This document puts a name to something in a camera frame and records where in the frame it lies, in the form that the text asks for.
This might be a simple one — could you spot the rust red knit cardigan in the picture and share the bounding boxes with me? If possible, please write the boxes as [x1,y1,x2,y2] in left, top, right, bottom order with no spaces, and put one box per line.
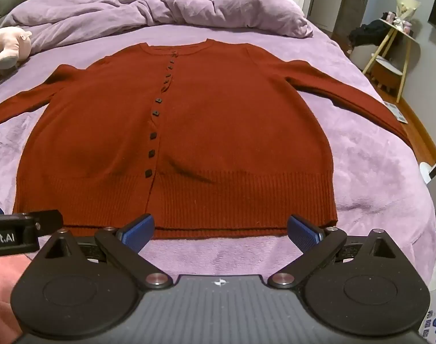
[0,40,406,239]

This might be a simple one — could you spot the black clothing pile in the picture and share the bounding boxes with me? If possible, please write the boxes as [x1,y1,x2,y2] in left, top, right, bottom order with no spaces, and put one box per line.
[348,19,390,47]

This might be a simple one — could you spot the person left hand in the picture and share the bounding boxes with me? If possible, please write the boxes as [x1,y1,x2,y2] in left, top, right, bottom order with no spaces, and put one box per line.
[0,255,31,343]

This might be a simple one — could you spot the paper on floor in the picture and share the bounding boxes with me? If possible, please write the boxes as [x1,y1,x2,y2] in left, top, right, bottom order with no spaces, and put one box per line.
[384,101,408,124]

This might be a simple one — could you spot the pink plush toy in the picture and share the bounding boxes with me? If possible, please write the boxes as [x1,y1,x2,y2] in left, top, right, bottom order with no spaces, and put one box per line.
[0,26,32,70]

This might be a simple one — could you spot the yellow legged side table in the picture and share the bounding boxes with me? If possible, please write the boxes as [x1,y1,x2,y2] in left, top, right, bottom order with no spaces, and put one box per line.
[362,19,418,103]

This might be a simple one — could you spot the purple crumpled duvet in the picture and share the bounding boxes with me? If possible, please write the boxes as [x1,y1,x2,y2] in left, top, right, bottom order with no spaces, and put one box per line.
[1,0,313,54]

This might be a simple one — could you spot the wrapped flower bouquet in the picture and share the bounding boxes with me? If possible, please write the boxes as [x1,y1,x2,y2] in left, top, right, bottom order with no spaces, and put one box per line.
[393,0,422,35]

